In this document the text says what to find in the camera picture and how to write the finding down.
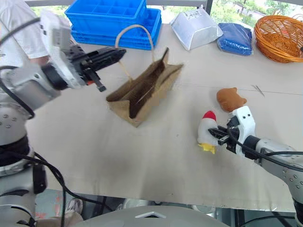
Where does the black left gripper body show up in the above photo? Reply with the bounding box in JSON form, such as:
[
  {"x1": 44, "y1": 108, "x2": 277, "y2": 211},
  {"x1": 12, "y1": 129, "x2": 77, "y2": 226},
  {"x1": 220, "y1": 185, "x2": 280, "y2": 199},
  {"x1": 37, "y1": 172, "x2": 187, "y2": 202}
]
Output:
[{"x1": 68, "y1": 44, "x2": 100, "y2": 84}]

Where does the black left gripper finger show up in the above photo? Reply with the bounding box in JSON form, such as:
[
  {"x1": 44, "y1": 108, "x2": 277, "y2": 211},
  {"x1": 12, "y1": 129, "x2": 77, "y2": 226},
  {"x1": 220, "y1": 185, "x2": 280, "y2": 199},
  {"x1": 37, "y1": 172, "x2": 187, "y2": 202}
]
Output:
[
  {"x1": 83, "y1": 69, "x2": 107, "y2": 93},
  {"x1": 86, "y1": 47, "x2": 127, "y2": 72}
]

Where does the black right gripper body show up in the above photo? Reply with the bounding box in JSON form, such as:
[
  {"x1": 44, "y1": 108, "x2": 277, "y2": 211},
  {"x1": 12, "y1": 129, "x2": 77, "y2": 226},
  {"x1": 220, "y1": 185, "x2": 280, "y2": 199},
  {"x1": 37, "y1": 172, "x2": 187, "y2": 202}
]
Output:
[{"x1": 225, "y1": 116, "x2": 241, "y2": 152}]

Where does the white chicken plush toy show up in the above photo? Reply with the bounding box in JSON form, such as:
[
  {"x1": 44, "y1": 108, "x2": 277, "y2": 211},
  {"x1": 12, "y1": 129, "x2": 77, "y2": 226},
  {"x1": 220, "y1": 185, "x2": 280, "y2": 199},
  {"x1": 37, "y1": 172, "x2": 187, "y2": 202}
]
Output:
[{"x1": 197, "y1": 111, "x2": 220, "y2": 155}]

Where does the brown paper bag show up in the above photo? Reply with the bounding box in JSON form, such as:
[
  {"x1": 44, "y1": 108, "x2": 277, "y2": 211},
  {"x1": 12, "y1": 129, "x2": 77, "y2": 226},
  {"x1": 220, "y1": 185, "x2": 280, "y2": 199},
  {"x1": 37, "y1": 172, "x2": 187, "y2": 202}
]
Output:
[{"x1": 106, "y1": 24, "x2": 184, "y2": 128}]

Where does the brown plush toy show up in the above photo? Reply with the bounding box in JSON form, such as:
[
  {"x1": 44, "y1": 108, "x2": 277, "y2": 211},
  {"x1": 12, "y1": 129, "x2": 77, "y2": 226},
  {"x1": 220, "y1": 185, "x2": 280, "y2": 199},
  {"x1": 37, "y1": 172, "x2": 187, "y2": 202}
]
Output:
[{"x1": 216, "y1": 87, "x2": 248, "y2": 113}]

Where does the blue plastic crate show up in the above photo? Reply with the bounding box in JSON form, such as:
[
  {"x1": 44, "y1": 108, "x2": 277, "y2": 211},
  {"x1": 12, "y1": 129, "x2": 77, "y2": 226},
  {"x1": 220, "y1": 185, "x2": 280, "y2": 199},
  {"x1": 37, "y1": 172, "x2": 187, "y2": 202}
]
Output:
[{"x1": 70, "y1": 8, "x2": 162, "y2": 51}]

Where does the blue compartment tray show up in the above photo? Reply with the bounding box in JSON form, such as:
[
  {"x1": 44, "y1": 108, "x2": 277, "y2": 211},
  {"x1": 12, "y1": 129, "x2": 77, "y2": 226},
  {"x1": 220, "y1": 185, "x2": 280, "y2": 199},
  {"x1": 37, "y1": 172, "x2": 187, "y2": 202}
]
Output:
[{"x1": 64, "y1": 0, "x2": 149, "y2": 27}]

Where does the person in white shirt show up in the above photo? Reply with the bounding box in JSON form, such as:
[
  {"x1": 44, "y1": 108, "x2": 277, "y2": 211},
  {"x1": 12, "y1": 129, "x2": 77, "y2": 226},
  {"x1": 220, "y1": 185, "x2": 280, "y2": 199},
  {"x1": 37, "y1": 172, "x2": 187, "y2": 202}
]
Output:
[{"x1": 0, "y1": 0, "x2": 78, "y2": 67}]

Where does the white plastic pouch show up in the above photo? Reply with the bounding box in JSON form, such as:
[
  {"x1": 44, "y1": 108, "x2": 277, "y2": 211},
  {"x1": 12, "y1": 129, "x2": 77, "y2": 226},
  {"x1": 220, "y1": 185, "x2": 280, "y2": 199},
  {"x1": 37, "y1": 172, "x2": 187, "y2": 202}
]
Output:
[{"x1": 169, "y1": 5, "x2": 224, "y2": 51}]

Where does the blue plastic package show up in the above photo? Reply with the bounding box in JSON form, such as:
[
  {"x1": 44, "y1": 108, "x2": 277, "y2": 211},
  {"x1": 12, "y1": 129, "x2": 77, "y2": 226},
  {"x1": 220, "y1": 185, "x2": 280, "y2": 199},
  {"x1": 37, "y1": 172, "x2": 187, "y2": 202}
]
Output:
[{"x1": 216, "y1": 22, "x2": 254, "y2": 57}]

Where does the silver robot torso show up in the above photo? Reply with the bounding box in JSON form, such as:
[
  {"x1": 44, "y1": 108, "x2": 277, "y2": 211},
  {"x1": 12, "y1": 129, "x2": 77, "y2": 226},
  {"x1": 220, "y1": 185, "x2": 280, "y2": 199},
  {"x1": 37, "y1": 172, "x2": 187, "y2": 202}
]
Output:
[{"x1": 77, "y1": 205, "x2": 229, "y2": 227}]

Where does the orange wicker basket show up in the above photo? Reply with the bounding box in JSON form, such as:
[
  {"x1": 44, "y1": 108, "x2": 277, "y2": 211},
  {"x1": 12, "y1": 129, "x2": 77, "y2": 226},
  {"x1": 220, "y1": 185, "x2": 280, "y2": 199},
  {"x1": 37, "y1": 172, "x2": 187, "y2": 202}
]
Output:
[{"x1": 253, "y1": 14, "x2": 303, "y2": 64}]

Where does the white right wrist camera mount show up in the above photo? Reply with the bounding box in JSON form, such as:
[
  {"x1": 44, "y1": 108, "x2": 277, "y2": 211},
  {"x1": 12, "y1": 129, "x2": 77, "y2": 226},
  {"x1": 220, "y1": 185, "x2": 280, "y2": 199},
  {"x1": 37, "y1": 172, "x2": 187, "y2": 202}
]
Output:
[{"x1": 228, "y1": 105, "x2": 257, "y2": 157}]

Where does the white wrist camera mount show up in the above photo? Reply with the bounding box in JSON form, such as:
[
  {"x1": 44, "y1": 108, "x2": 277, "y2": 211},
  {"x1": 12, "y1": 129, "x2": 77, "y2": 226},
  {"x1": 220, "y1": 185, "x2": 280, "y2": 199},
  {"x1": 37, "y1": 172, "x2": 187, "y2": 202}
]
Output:
[
  {"x1": 228, "y1": 105, "x2": 257, "y2": 157},
  {"x1": 39, "y1": 9, "x2": 86, "y2": 90}
]

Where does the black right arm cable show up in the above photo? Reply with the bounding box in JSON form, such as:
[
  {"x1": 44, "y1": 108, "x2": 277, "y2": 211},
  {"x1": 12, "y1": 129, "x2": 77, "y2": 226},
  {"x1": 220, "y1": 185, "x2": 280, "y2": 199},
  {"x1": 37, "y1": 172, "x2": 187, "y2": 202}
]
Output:
[{"x1": 226, "y1": 120, "x2": 303, "y2": 172}]

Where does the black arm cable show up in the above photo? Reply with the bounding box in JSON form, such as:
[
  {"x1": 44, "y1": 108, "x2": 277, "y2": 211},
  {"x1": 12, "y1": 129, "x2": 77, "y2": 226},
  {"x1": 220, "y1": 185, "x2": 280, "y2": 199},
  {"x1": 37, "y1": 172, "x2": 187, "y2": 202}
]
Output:
[
  {"x1": 0, "y1": 17, "x2": 41, "y2": 119},
  {"x1": 226, "y1": 120, "x2": 303, "y2": 172}
]

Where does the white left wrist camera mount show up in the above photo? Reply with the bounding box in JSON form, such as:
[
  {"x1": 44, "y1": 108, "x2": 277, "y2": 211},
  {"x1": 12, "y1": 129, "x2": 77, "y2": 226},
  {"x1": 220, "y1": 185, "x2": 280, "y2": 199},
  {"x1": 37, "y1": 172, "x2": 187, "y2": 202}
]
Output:
[{"x1": 39, "y1": 9, "x2": 86, "y2": 90}]

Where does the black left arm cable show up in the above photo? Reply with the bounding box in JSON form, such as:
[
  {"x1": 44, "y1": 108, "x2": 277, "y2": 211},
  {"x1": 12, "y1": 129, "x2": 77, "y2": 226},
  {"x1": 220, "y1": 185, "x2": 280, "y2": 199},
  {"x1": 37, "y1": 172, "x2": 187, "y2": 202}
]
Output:
[{"x1": 0, "y1": 17, "x2": 41, "y2": 119}]

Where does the black robot body cable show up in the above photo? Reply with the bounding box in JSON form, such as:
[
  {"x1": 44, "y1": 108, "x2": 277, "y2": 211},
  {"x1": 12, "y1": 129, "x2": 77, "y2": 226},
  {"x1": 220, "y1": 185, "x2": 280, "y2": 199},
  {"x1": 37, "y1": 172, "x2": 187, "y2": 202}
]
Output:
[{"x1": 0, "y1": 150, "x2": 113, "y2": 227}]

